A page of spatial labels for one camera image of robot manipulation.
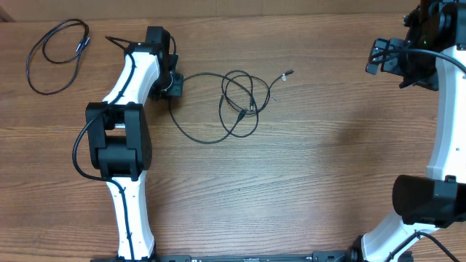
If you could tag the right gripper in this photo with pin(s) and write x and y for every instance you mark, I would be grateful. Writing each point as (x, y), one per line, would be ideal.
(390, 65)

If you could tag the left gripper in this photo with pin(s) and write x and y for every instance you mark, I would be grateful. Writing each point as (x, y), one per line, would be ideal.
(176, 89)

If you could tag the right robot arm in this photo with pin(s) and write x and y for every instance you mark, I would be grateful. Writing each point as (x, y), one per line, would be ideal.
(424, 205)

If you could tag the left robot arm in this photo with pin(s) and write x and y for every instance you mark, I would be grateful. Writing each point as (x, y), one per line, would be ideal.
(119, 138)

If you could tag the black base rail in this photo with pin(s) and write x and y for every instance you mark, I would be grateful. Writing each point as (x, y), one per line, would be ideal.
(316, 256)

